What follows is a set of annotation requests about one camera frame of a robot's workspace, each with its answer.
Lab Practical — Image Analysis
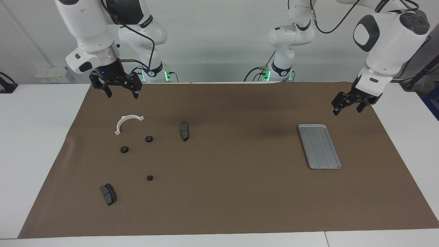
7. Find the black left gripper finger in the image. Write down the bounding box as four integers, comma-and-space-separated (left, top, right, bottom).
332, 91, 357, 116
357, 98, 372, 113

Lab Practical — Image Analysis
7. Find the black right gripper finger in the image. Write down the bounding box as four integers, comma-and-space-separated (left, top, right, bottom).
90, 71, 112, 98
117, 73, 143, 99

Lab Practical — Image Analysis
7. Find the silver metal tray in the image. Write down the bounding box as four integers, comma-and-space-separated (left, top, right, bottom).
298, 124, 342, 170

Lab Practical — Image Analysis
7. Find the black tripod stand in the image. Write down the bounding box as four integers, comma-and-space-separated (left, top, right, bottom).
400, 57, 439, 91

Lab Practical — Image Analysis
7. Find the blue crate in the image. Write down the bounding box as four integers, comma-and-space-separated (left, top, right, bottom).
421, 86, 439, 121

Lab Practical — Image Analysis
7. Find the black clamp stand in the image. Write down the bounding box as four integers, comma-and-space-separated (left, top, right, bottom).
0, 71, 18, 94

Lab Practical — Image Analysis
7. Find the short dark grey brake pad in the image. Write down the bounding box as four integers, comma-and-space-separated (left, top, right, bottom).
100, 184, 117, 206

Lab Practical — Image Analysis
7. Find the brown table mat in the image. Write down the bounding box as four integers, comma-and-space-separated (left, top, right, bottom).
18, 82, 439, 239

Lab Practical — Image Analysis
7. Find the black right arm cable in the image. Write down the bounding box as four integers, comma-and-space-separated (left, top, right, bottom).
99, 0, 155, 71

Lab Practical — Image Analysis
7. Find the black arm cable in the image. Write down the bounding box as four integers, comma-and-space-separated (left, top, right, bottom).
99, 0, 155, 71
287, 0, 420, 34

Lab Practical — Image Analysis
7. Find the white curved plastic bracket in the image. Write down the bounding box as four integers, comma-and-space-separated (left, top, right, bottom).
115, 115, 145, 136

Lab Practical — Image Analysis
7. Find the white wall socket box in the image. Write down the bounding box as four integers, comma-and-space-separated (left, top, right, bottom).
35, 66, 71, 84

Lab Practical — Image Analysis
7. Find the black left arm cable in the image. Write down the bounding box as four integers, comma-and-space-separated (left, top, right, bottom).
287, 0, 420, 34

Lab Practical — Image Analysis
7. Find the black base cable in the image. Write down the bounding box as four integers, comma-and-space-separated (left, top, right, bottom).
244, 51, 276, 82

